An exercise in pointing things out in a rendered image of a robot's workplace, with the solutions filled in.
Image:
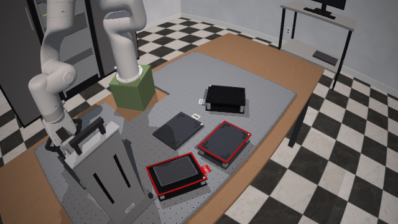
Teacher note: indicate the white microplate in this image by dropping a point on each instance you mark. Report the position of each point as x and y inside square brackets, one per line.
[64, 152]

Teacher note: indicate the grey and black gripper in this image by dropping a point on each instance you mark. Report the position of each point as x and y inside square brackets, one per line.
[67, 123]

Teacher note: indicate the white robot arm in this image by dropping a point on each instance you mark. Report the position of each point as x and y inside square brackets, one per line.
[124, 16]

